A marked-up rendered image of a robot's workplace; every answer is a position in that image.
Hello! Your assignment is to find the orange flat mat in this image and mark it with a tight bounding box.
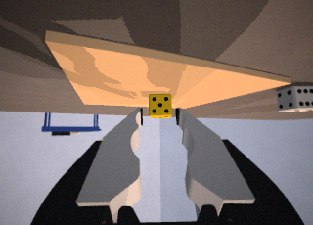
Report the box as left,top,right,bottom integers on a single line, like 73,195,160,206
45,30,291,109

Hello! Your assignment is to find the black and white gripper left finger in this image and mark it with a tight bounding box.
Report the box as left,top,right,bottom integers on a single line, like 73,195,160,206
30,108,143,225

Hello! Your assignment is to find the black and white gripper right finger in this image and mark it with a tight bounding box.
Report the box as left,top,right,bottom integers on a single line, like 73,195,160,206
175,107,304,225

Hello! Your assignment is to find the white die with black pips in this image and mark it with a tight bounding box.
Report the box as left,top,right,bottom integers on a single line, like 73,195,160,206
276,86,313,112

